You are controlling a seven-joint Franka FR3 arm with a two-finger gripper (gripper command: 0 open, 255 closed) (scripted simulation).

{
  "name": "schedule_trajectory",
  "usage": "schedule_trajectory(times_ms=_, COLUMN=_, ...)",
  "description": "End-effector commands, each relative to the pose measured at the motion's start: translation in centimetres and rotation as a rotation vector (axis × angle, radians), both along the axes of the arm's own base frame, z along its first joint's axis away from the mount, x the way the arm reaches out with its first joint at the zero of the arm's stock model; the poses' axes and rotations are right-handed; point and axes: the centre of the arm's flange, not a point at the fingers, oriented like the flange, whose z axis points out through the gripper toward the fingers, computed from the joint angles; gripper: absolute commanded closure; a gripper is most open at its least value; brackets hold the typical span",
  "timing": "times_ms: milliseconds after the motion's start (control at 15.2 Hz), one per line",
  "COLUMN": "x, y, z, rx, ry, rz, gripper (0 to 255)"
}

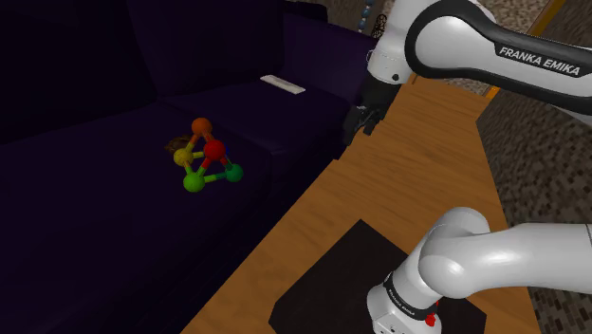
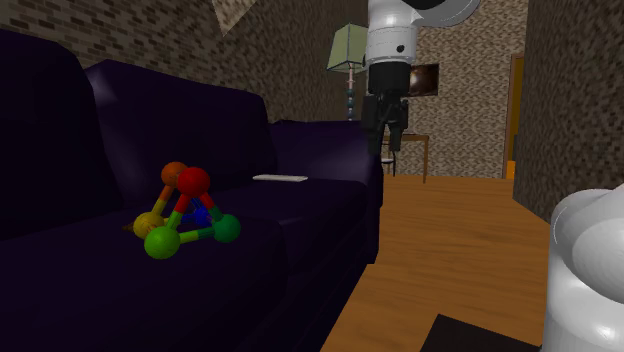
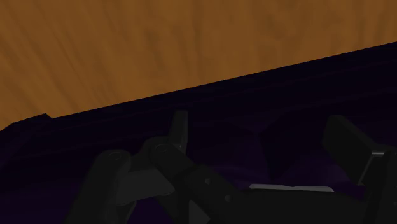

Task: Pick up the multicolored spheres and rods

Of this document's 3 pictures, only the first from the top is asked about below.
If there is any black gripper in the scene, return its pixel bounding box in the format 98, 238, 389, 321
342, 73, 402, 146

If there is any white remote control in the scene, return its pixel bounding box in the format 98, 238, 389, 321
259, 74, 306, 96

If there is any beaded lamp stand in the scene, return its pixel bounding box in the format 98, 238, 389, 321
359, 0, 389, 40

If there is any colourful ball and stick toy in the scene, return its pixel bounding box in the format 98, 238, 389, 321
173, 117, 245, 194

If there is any small brown object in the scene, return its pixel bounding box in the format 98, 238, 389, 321
164, 136, 194, 156

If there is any dark purple sofa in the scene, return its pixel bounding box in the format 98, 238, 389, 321
0, 0, 381, 334

